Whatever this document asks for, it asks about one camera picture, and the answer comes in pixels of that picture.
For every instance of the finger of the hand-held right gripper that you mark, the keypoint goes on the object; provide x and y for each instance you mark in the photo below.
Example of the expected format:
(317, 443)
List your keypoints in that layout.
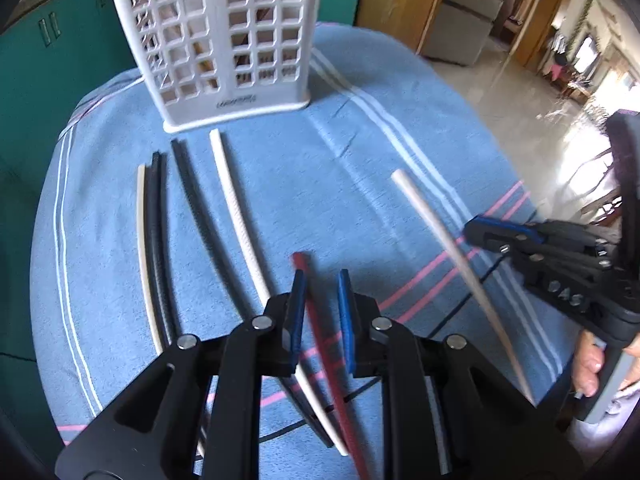
(505, 225)
(500, 246)

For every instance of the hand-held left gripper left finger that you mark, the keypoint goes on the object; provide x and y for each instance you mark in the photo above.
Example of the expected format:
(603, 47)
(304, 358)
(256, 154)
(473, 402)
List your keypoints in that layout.
(295, 330)

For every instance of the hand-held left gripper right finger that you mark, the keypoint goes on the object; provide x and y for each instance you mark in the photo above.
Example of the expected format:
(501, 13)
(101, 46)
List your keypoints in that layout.
(347, 330)

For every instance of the dark red chopstick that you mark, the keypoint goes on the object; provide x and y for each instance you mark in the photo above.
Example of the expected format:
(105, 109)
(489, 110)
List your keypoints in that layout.
(323, 340)

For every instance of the cream chopstick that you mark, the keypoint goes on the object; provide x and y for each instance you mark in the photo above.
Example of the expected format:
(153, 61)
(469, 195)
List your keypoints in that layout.
(143, 260)
(235, 210)
(440, 230)

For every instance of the black chopstick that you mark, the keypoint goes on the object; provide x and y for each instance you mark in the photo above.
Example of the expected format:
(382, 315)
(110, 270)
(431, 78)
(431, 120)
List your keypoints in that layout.
(197, 210)
(158, 235)

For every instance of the white plastic utensil basket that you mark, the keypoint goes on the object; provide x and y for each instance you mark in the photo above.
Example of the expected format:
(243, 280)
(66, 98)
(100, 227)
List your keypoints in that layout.
(218, 35)

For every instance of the person's right hand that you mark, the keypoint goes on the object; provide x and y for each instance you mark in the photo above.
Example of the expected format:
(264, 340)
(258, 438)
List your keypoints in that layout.
(589, 365)

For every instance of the wooden chair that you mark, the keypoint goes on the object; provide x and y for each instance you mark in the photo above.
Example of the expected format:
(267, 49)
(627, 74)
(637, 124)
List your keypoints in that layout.
(602, 185)

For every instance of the blue striped cloth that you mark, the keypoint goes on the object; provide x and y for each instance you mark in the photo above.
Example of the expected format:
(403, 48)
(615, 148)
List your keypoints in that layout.
(350, 185)

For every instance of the hanging clothes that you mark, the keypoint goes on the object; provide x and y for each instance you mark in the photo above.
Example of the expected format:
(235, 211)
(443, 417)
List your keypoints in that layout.
(559, 62)

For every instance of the wooden glass sliding door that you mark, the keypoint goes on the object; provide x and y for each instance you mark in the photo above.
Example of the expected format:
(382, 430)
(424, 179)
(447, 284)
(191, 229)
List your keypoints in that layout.
(395, 5)

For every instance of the green base cabinets under window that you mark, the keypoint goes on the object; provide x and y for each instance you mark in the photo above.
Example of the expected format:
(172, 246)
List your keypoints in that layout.
(50, 85)

